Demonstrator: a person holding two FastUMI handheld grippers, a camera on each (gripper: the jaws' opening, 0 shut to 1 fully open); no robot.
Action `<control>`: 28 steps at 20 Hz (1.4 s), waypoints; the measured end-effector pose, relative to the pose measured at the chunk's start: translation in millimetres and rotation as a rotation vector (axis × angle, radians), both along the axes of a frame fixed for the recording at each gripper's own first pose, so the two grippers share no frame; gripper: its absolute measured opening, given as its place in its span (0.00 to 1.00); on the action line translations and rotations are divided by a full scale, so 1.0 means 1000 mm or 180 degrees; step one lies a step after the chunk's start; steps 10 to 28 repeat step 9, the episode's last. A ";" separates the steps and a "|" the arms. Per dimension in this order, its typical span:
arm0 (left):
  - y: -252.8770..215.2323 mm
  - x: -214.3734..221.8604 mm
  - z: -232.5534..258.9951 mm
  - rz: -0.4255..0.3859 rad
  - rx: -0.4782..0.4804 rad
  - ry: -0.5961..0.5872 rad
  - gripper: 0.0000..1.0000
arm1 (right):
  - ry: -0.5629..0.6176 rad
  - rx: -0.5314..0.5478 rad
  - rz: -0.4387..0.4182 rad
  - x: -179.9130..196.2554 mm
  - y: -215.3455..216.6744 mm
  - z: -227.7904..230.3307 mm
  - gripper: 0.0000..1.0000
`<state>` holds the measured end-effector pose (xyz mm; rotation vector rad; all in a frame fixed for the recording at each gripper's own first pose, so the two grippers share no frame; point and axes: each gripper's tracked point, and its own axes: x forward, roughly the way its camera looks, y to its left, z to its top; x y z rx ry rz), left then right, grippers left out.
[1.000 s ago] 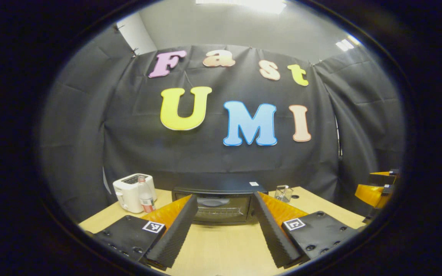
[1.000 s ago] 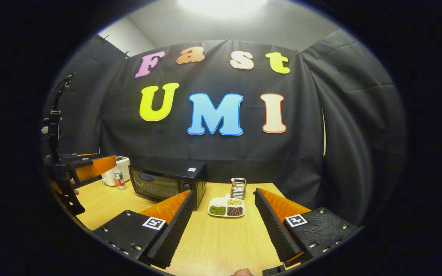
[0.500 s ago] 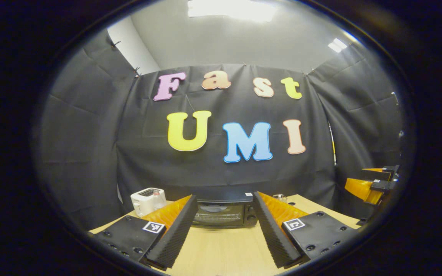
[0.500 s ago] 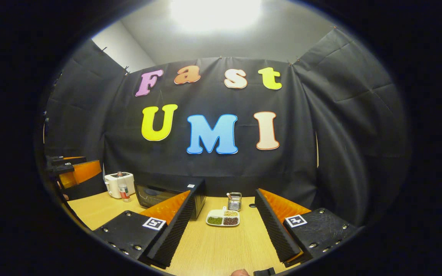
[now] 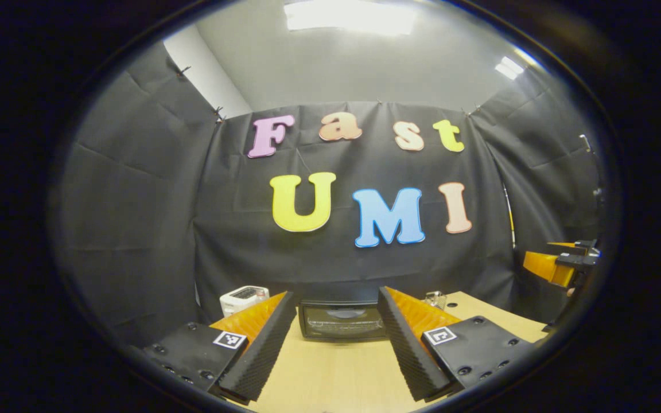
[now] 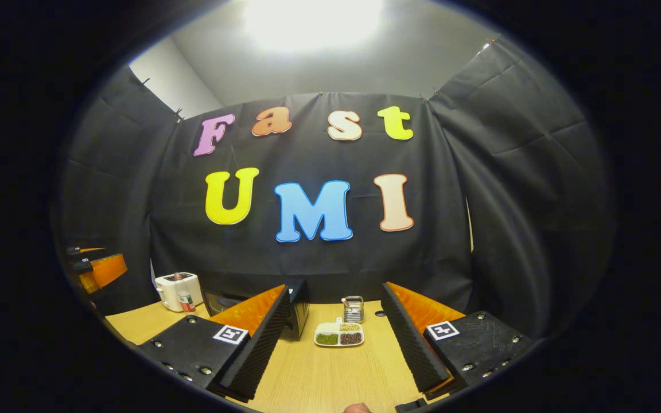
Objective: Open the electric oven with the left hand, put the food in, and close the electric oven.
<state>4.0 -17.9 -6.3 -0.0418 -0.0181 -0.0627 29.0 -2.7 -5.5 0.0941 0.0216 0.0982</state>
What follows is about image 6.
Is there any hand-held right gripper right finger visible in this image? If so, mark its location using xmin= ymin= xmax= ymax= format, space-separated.
xmin=381 ymin=281 xmax=536 ymax=401

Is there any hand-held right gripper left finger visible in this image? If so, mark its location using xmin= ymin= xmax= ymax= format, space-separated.
xmin=135 ymin=284 xmax=292 ymax=402

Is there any black electric oven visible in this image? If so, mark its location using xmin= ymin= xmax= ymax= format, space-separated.
xmin=201 ymin=279 xmax=310 ymax=340

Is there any white toaster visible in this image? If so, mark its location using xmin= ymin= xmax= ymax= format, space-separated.
xmin=154 ymin=272 xmax=204 ymax=313

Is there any white divided bean tray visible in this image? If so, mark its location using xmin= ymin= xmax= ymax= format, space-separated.
xmin=314 ymin=317 xmax=365 ymax=348

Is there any red label plastic bottle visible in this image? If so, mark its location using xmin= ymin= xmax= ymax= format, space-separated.
xmin=173 ymin=272 xmax=196 ymax=313

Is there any metal wire holder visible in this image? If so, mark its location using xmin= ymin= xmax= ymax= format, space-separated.
xmin=342 ymin=295 xmax=364 ymax=325

